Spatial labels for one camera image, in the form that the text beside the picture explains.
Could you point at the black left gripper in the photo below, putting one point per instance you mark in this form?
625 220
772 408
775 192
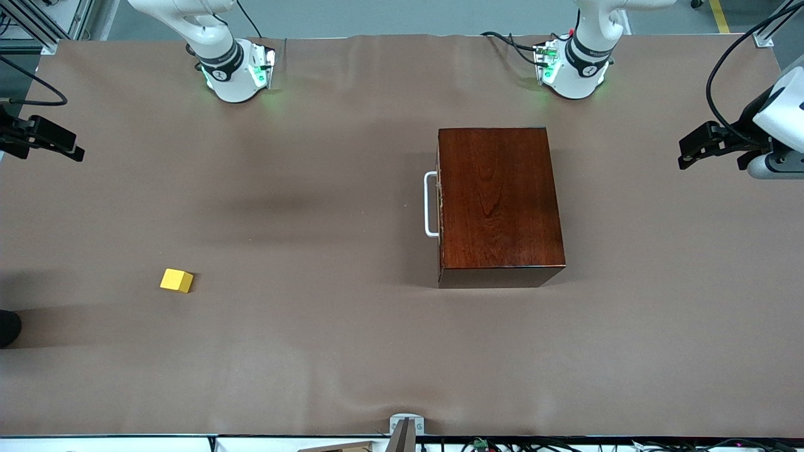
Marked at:
747 127

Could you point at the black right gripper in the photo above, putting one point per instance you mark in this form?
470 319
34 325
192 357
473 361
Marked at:
7 137

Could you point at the yellow block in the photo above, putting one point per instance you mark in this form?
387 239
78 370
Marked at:
176 280

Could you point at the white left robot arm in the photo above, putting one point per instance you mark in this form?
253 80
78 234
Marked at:
578 69

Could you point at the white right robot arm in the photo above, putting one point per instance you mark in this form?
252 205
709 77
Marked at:
226 75

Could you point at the black round object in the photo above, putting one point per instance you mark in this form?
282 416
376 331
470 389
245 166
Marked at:
7 329

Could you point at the dark brown wooden cabinet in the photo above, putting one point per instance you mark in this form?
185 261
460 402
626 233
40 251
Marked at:
502 207

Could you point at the brown table cover sheet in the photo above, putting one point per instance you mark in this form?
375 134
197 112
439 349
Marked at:
314 351

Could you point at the brown cardboard piece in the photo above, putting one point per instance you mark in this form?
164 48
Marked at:
345 447

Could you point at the aluminium profile with bracket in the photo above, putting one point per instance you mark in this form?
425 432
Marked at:
764 39

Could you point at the aluminium frame structure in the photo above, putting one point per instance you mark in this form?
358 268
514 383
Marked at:
81 16

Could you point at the small metal clamp bracket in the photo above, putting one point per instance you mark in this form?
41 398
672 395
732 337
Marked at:
407 419

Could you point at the grey metal post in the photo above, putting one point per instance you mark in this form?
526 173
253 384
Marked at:
402 439

